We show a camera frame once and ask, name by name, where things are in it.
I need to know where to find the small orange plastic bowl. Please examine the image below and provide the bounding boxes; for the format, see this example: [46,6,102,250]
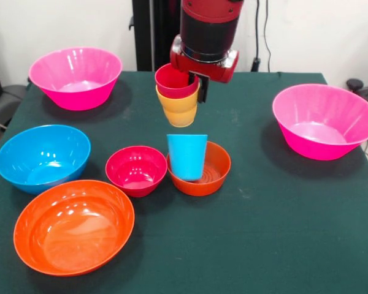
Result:
[166,140,232,197]

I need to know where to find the blue plastic bowl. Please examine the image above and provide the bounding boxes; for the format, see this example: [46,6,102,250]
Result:
[0,124,91,195]

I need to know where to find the large orange plastic bowl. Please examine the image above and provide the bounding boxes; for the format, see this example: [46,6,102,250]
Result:
[13,179,135,277]

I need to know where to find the yellow plastic cup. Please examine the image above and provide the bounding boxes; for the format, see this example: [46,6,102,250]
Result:
[155,84,201,128]

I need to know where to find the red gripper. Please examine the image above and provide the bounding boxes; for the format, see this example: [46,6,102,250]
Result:
[169,34,240,104]

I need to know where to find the black wall cable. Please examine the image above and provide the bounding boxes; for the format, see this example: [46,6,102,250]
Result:
[251,0,271,73]

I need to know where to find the blue plastic cup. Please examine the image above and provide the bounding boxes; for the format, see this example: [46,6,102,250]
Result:
[166,134,209,181]

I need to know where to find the large pink plastic bowl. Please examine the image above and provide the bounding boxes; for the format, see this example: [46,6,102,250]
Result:
[28,47,123,111]
[272,84,368,161]

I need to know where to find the small red plastic bowl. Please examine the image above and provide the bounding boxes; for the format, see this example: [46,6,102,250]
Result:
[105,146,168,198]

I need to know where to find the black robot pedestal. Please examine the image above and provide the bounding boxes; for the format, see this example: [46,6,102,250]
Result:
[129,0,236,73]

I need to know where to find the red plastic cup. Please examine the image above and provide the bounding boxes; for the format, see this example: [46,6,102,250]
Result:
[155,63,200,99]

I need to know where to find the dark green tablecloth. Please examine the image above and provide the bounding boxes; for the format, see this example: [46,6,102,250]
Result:
[0,71,368,294]

